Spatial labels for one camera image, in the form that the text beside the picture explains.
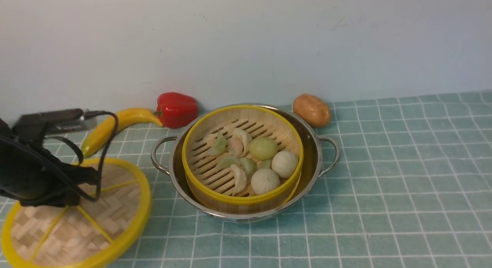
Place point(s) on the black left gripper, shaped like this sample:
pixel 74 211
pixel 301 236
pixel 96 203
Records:
pixel 33 176

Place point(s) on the yellow rimmed woven bamboo lid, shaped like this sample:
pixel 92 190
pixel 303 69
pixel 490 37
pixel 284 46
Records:
pixel 89 235

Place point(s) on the yellow rimmed bamboo steamer basket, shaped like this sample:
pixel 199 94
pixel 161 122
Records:
pixel 210 179

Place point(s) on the stainless steel pot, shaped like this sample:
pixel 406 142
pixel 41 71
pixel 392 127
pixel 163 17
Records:
pixel 320 155

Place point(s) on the red bell pepper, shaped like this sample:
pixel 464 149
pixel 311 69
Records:
pixel 176 110

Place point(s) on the green dumpling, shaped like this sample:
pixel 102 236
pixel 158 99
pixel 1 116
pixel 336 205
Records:
pixel 219 146

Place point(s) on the pink white dumpling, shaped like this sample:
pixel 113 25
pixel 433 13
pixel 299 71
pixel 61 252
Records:
pixel 238 143

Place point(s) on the white round bun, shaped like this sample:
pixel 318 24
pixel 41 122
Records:
pixel 264 180
pixel 284 164

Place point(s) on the green round bun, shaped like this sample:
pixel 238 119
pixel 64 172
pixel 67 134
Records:
pixel 263 148

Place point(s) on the brown potato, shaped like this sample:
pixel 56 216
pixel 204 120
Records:
pixel 312 110

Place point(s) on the green checked tablecloth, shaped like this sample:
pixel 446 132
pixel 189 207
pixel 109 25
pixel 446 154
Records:
pixel 412 190

